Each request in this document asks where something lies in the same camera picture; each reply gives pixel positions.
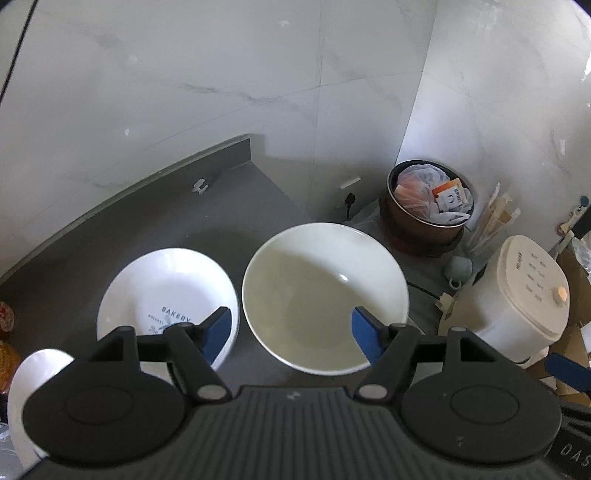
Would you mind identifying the white rice cooker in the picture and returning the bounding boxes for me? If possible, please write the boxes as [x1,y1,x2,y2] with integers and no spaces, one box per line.
[438,235,570,364]

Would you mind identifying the black wall plug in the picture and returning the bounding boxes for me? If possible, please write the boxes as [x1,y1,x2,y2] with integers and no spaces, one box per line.
[345,193,356,221]

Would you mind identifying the white bakery print plate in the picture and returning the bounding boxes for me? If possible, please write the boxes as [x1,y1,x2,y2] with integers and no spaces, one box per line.
[96,248,239,370]

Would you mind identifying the cardboard box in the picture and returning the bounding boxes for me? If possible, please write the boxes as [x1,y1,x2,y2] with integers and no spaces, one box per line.
[527,250,590,407]

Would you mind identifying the white clip on counter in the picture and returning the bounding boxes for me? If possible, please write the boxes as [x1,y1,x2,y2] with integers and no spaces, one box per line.
[192,178,208,195]

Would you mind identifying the large white ceramic bowl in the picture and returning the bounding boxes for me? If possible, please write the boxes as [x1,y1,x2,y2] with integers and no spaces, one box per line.
[242,222,410,376]

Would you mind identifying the brown pot with packets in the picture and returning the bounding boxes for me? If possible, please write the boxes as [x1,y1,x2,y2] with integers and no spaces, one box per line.
[386,159,475,245]

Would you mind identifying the small grey-green cup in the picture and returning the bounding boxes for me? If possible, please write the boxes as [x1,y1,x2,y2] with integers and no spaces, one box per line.
[443,255,473,291]

